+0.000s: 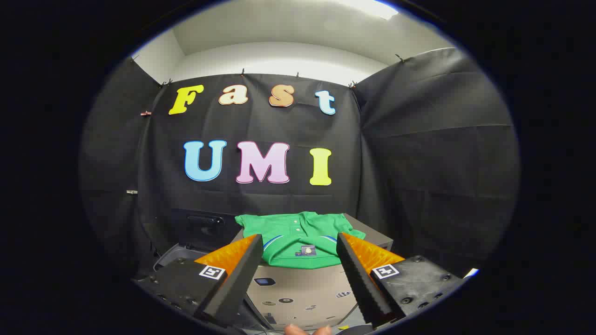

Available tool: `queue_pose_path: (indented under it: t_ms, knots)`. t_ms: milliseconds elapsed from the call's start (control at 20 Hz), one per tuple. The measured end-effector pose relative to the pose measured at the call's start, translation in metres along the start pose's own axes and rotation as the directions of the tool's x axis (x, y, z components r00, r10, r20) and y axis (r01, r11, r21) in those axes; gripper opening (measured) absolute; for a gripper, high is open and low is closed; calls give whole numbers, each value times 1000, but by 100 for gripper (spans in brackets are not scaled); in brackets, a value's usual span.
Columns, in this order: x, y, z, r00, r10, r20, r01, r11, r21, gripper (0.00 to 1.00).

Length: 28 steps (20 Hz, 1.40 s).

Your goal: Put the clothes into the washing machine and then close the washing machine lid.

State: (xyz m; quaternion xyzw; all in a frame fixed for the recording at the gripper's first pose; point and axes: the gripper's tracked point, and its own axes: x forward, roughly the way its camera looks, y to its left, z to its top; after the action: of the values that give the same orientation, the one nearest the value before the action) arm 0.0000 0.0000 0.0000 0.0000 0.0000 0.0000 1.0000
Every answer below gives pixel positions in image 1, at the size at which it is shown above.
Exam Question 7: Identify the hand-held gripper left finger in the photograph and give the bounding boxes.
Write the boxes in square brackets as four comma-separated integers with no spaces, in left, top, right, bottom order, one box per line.
[132,234,264,327]

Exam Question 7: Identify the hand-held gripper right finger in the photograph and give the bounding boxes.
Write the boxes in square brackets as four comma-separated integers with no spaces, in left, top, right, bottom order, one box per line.
[336,232,467,327]

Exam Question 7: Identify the dark grey washing machine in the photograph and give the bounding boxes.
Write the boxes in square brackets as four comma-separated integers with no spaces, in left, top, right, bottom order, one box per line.
[153,209,280,333]

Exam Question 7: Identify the green polo shirt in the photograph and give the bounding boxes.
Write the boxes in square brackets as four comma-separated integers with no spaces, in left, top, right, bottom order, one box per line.
[234,211,367,269]

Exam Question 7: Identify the black backdrop cloth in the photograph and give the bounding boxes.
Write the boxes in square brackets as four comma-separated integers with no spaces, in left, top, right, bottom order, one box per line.
[79,47,520,280]

